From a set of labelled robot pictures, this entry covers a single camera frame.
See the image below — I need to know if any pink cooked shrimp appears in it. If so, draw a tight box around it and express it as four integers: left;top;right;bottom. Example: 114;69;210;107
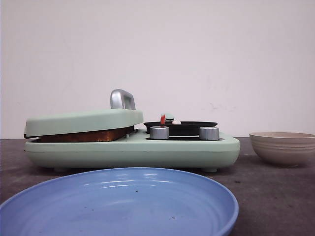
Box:
160;114;182;126

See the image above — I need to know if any breakfast maker hinged lid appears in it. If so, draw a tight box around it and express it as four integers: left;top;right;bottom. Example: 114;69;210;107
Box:
24;89;143;139

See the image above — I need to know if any bread slice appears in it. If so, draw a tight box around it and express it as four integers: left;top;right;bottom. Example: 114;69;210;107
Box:
38;126;134;143

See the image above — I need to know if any beige ribbed bowl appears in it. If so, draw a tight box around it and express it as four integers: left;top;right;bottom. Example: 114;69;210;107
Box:
250;132;315;166

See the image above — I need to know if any mint green breakfast maker base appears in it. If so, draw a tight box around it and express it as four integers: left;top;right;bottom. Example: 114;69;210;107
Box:
25;130;240;172

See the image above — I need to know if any silver left control knob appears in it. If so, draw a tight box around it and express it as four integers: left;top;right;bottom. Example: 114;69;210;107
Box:
150;126;169;140

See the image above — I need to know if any silver control knob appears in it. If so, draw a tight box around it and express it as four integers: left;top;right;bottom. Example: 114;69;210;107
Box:
199;127;220;141
150;126;169;140

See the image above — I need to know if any black frying pan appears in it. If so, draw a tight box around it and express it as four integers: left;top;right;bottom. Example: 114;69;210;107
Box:
143;113;219;136

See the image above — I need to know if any silver right control knob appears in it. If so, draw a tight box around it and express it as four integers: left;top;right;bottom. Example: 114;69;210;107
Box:
199;127;220;141

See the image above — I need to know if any blue plastic plate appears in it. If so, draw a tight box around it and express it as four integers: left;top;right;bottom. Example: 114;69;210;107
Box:
0;168;239;236

